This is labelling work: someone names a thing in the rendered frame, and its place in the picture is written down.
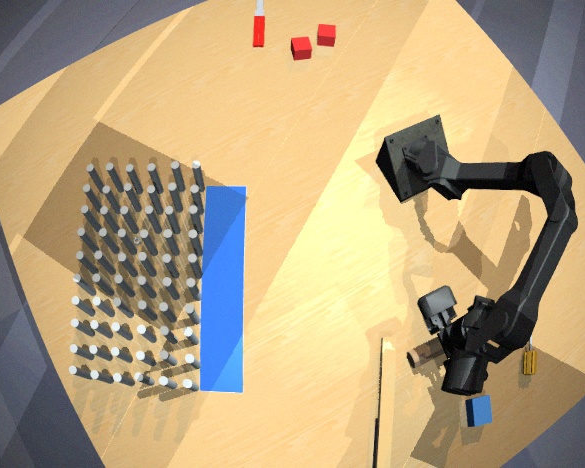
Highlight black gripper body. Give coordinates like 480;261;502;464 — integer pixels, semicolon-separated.
417;285;460;359

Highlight red cube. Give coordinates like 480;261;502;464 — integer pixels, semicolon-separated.
290;37;312;61
317;24;336;47

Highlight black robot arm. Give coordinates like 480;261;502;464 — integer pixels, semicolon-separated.
402;135;578;396

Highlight blue taped strip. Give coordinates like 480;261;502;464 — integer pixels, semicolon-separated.
200;186;246;392

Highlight blue block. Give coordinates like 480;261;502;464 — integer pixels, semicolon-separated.
465;395;493;427

